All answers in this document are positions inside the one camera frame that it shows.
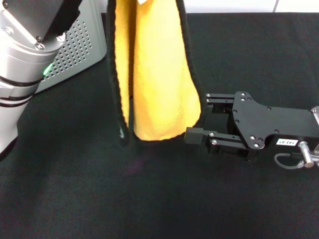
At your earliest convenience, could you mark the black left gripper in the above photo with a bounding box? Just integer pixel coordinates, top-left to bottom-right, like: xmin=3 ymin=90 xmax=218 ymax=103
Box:
xmin=2 ymin=0 xmax=83 ymax=42

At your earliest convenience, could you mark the grey right wrist cable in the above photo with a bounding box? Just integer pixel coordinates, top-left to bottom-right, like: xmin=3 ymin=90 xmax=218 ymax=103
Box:
xmin=274 ymin=152 xmax=307 ymax=170

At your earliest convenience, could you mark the yellow towel with black border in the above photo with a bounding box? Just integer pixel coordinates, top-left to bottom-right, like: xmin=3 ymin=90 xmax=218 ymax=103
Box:
xmin=106 ymin=0 xmax=208 ymax=148

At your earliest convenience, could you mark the silver right wrist cable plug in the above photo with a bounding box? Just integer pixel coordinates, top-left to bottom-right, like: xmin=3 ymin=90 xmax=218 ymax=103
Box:
xmin=298 ymin=140 xmax=317 ymax=168

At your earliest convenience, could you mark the grey perforated storage box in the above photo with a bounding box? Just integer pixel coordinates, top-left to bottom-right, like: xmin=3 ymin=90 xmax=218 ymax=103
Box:
xmin=33 ymin=0 xmax=108 ymax=95

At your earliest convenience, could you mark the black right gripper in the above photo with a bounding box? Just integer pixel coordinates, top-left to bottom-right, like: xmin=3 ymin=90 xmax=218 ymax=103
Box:
xmin=184 ymin=91 xmax=319 ymax=161

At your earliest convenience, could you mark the silver right wrist knob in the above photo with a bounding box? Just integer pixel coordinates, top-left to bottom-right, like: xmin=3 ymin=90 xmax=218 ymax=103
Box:
xmin=310 ymin=106 xmax=319 ymax=125

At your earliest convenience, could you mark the black tablecloth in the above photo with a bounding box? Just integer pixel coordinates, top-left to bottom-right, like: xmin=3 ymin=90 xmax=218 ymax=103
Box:
xmin=0 ymin=12 xmax=319 ymax=239

